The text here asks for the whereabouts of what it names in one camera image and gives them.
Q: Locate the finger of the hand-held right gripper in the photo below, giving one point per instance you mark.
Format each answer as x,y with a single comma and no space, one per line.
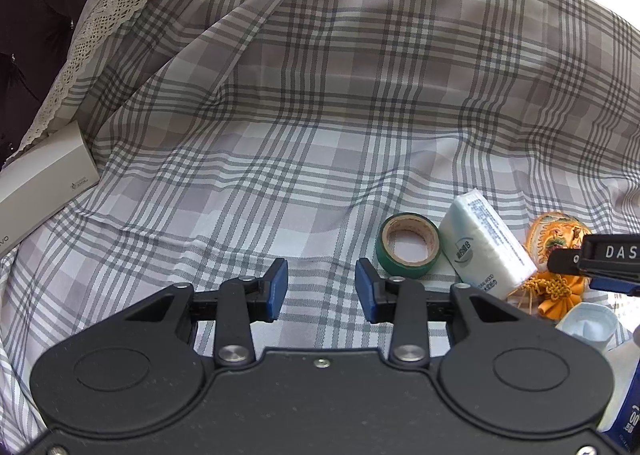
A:
562,261

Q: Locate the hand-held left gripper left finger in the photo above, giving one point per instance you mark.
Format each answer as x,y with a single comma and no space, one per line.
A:
277,290

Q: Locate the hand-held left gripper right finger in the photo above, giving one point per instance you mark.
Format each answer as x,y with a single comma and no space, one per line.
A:
365,292

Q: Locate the orange embroidered pouch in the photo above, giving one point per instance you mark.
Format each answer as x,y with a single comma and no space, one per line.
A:
545,235

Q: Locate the green tape roll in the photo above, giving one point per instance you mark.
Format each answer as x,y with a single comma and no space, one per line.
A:
387,260

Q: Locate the blue face mask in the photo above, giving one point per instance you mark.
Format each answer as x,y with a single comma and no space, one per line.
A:
590,327

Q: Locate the small white tissue pack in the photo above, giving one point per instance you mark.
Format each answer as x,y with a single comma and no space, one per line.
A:
480,245

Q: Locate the blue tissue pack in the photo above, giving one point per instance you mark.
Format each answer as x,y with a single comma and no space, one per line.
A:
630,415

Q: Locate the grey plaid blanket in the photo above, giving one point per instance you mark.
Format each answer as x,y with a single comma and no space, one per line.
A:
300,85

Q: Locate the white phone box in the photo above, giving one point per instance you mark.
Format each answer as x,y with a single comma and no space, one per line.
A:
45,180

